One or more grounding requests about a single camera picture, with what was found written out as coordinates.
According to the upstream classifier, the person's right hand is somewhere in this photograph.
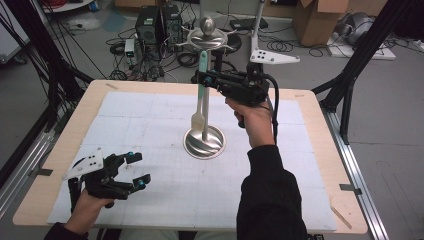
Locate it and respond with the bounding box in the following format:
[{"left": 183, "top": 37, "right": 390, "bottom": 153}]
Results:
[{"left": 225, "top": 98, "right": 276, "bottom": 150}]

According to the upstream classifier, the tangle of floor cables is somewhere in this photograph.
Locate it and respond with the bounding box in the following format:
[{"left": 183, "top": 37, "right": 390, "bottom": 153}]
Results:
[{"left": 105, "top": 28, "right": 202, "bottom": 82}]

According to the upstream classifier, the black tape piece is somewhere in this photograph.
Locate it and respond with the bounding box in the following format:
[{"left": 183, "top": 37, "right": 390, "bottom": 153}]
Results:
[
  {"left": 30, "top": 168, "right": 54, "bottom": 178},
  {"left": 339, "top": 183, "right": 363, "bottom": 196}
]

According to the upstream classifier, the thin wooden stick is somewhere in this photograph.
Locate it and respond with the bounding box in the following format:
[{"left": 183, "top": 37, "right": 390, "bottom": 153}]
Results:
[{"left": 330, "top": 206, "right": 353, "bottom": 231}]

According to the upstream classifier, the black computer tower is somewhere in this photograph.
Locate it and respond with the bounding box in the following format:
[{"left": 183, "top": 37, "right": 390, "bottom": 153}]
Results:
[
  {"left": 135, "top": 5, "right": 162, "bottom": 46},
  {"left": 161, "top": 4, "right": 184, "bottom": 46}
]

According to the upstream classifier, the black stool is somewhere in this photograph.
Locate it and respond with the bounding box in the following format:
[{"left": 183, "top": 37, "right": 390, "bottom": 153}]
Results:
[{"left": 191, "top": 33, "right": 243, "bottom": 85}]

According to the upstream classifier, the black frame post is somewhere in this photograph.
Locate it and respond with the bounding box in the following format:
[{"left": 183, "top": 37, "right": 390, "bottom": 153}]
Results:
[
  {"left": 311, "top": 0, "right": 416, "bottom": 145},
  {"left": 0, "top": 0, "right": 95, "bottom": 134}
]

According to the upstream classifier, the white stand pole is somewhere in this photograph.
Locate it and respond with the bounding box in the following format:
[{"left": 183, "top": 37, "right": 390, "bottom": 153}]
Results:
[{"left": 249, "top": 0, "right": 268, "bottom": 53}]

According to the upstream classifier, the white floor board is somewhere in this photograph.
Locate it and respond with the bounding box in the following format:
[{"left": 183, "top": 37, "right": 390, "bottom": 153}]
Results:
[{"left": 326, "top": 32, "right": 397, "bottom": 61}]

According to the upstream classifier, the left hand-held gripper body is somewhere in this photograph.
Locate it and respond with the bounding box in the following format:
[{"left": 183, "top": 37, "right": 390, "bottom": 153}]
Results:
[{"left": 62, "top": 148, "right": 134, "bottom": 213}]

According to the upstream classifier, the person's left hand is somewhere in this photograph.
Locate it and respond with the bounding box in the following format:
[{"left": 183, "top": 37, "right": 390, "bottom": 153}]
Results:
[{"left": 64, "top": 189, "right": 115, "bottom": 233}]

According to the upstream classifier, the white round table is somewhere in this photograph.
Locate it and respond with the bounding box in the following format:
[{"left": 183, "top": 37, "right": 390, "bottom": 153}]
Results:
[{"left": 39, "top": 0, "right": 95, "bottom": 14}]

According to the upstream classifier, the green-handled wooden spatula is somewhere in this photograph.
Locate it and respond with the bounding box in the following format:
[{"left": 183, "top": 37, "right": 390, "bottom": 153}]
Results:
[{"left": 190, "top": 50, "right": 209, "bottom": 132}]

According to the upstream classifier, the silver metal utensil stand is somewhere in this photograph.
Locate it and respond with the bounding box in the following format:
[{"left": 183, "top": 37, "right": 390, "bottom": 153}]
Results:
[{"left": 175, "top": 15, "right": 236, "bottom": 160}]

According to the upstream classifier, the grey rounded appliance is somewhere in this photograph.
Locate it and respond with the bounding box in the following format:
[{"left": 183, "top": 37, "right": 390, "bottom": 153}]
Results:
[{"left": 335, "top": 12, "right": 377, "bottom": 47}]

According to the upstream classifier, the white power supply unit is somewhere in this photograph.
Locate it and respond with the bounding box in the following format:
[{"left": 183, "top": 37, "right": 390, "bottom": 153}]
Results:
[{"left": 124, "top": 38, "right": 136, "bottom": 58}]

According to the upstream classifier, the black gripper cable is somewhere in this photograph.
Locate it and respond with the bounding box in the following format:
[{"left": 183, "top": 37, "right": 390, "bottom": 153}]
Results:
[{"left": 264, "top": 73, "right": 280, "bottom": 145}]

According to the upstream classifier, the coiled black cable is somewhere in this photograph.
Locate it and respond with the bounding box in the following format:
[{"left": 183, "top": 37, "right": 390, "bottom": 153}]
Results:
[{"left": 266, "top": 38, "right": 295, "bottom": 53}]

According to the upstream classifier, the white grid mat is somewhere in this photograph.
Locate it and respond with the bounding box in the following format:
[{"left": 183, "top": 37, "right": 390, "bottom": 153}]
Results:
[{"left": 47, "top": 91, "right": 338, "bottom": 233}]

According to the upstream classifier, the white cabinet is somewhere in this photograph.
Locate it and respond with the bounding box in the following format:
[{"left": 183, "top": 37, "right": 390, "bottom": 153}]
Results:
[{"left": 0, "top": 4, "right": 32, "bottom": 65}]

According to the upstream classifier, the cardboard box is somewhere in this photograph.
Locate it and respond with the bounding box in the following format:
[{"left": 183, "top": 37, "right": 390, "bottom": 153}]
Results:
[{"left": 292, "top": 0, "right": 352, "bottom": 48}]

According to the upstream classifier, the aluminium rail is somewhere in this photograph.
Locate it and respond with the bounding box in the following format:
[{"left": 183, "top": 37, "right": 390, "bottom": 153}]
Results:
[
  {"left": 0, "top": 129, "right": 56, "bottom": 218},
  {"left": 321, "top": 108, "right": 390, "bottom": 240}
]

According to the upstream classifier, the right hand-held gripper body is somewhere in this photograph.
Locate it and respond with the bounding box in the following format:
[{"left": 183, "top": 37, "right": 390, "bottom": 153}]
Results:
[{"left": 216, "top": 49, "right": 300, "bottom": 108}]

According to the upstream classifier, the flat black device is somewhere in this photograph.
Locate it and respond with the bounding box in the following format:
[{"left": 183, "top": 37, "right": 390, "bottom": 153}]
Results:
[{"left": 229, "top": 17, "right": 270, "bottom": 31}]

